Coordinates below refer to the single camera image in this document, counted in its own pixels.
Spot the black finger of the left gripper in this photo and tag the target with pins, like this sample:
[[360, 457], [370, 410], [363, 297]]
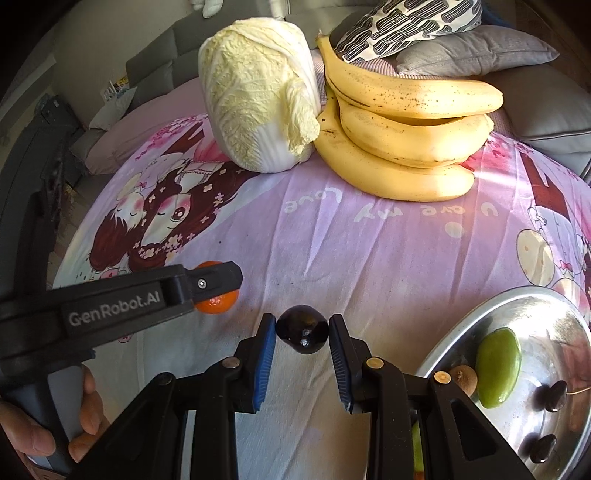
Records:
[[212, 281]]

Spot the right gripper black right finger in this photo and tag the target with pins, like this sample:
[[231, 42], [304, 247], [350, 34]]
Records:
[[457, 439]]

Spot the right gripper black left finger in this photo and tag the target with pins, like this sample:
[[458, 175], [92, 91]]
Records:
[[190, 417]]

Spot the orange mandarin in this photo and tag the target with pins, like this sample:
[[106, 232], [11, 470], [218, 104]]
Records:
[[216, 305]]

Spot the small green mango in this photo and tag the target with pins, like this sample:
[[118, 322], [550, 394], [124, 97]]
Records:
[[417, 448]]

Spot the brown kiwi fruit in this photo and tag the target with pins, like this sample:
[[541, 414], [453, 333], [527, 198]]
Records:
[[466, 378]]

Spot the large green mango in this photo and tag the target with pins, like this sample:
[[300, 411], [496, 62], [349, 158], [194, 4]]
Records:
[[498, 365]]

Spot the dark cherry with stem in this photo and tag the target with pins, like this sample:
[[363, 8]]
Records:
[[557, 395]]

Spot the person's left hand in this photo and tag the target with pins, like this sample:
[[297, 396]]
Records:
[[30, 439]]

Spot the silver metal plate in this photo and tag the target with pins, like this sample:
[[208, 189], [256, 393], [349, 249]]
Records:
[[555, 345]]

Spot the cartoon print bed sheet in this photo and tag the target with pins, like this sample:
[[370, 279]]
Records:
[[402, 274]]

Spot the napa cabbage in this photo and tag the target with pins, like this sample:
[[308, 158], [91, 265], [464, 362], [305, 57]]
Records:
[[261, 93]]

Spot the yellow banana bottom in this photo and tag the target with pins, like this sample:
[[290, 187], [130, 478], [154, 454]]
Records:
[[382, 178]]

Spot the yellow banana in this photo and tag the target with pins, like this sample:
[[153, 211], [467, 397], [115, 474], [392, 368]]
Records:
[[417, 146], [382, 178], [407, 98]]

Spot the grey white plush toy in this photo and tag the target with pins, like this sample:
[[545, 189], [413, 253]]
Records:
[[208, 8]]

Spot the yellow banana middle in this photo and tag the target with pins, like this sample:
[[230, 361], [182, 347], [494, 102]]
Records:
[[417, 146]]

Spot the yellow banana top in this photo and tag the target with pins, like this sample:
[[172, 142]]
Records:
[[407, 98]]

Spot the black white patterned pillow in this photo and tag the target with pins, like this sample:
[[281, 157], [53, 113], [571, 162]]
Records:
[[393, 26]]

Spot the grey pillow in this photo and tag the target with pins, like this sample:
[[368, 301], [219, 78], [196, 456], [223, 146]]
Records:
[[478, 52]]

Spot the grey sofa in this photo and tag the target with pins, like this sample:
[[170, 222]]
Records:
[[114, 56]]

